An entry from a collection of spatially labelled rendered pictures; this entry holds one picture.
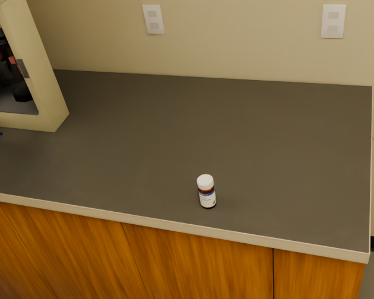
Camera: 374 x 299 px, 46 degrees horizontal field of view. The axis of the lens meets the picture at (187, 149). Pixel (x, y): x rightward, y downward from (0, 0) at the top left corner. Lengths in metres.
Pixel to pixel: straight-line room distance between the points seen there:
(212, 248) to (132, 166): 0.35
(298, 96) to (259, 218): 0.55
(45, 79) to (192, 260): 0.77
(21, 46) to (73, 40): 0.48
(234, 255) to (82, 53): 1.08
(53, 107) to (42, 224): 0.40
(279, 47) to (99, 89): 0.70
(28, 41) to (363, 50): 1.08
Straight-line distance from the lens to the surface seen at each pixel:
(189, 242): 1.31
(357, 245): 1.15
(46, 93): 1.58
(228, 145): 1.39
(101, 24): 1.82
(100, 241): 1.49
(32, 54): 1.52
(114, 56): 1.87
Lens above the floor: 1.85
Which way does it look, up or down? 41 degrees down
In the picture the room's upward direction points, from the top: 10 degrees counter-clockwise
